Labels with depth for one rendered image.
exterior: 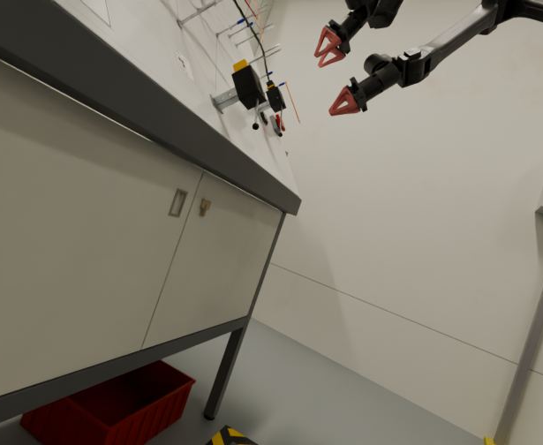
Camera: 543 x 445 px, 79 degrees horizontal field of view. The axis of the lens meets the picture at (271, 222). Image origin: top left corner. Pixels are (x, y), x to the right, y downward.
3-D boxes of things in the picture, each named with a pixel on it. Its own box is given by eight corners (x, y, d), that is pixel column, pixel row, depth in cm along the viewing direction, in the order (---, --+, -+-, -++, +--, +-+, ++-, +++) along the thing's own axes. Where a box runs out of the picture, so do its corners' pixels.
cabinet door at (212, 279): (249, 316, 119) (284, 213, 120) (144, 351, 68) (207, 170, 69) (243, 313, 120) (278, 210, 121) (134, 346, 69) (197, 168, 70)
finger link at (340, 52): (307, 51, 99) (330, 26, 97) (312, 64, 105) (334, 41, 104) (323, 64, 97) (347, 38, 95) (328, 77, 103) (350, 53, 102)
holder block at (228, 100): (222, 139, 65) (267, 116, 62) (207, 86, 67) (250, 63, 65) (232, 147, 69) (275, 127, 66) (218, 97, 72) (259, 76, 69)
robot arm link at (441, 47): (513, -14, 96) (502, 26, 104) (492, -16, 100) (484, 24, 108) (417, 54, 85) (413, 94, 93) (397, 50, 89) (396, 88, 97)
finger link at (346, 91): (321, 100, 94) (351, 80, 92) (327, 110, 101) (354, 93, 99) (333, 118, 92) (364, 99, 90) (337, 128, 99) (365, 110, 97)
